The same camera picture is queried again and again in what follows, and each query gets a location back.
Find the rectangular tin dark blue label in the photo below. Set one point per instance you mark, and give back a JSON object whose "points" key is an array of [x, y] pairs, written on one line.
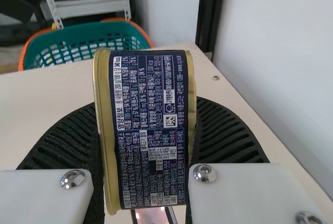
{"points": [[145, 104]]}

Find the small square scanner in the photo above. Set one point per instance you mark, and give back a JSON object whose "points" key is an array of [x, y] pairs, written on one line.
{"points": [[151, 215]]}

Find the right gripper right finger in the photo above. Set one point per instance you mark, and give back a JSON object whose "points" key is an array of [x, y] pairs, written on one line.
{"points": [[221, 135]]}

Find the black post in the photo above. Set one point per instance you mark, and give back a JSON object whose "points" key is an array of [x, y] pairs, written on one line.
{"points": [[212, 13]]}

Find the teal shopping basket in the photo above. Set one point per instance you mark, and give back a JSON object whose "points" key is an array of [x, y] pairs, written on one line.
{"points": [[78, 39]]}

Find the white metal shelf rack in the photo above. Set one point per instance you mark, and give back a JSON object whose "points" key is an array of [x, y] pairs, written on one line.
{"points": [[49, 0]]}

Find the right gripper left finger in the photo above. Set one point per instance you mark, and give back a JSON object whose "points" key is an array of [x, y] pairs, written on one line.
{"points": [[65, 143]]}

